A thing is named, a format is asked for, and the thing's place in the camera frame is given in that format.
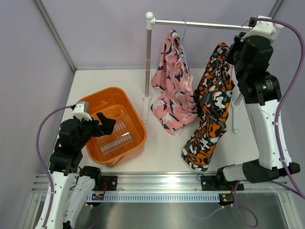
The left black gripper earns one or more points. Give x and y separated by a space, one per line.
106 128

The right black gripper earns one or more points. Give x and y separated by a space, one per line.
237 45

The orange camouflage shorts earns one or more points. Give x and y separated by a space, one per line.
212 97

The pink wire hanger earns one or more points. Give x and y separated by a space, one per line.
230 71

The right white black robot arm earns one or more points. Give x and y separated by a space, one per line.
262 95

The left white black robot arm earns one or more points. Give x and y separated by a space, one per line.
62 206

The pink patterned shorts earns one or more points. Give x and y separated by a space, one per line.
175 107

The orange plastic basket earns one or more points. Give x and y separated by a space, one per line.
124 133

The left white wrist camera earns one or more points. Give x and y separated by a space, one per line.
80 111

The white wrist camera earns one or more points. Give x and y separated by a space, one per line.
80 111
266 29

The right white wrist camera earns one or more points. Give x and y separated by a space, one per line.
266 29

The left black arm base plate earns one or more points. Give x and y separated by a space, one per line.
108 182

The aluminium rail frame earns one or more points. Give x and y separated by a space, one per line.
155 187

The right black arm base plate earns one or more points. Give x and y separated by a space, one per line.
210 183

